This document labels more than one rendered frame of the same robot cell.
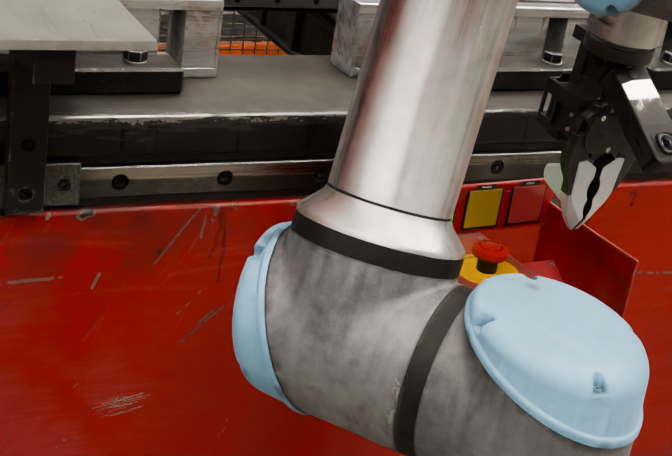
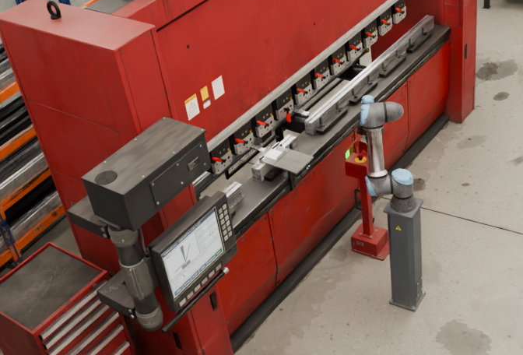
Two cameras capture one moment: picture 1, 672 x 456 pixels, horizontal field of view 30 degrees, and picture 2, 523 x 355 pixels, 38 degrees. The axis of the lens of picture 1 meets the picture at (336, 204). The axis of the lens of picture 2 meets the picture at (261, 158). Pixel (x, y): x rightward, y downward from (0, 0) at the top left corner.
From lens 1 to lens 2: 3.68 m
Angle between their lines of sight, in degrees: 20
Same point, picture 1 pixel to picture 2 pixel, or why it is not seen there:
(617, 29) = not seen: hidden behind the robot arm
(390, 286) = (384, 179)
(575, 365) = (407, 177)
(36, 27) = (299, 164)
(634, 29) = not seen: hidden behind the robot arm
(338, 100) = (318, 142)
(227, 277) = (315, 180)
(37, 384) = (298, 213)
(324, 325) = (380, 186)
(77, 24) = (301, 159)
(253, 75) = (301, 145)
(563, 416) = (408, 183)
